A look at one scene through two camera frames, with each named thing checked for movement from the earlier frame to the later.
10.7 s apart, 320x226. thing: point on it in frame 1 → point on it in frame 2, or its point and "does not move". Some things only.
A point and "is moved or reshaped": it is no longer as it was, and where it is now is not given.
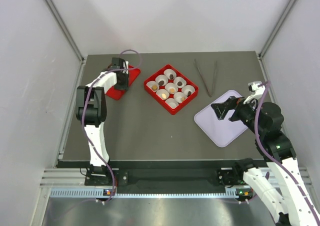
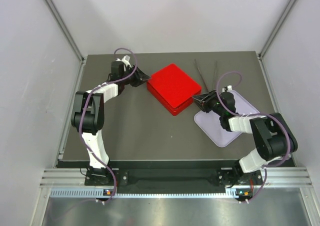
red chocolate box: [171, 89] does not move
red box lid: [133, 73] is moved or reshaped
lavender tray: [222, 130] does not move
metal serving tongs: [209, 93] does not move
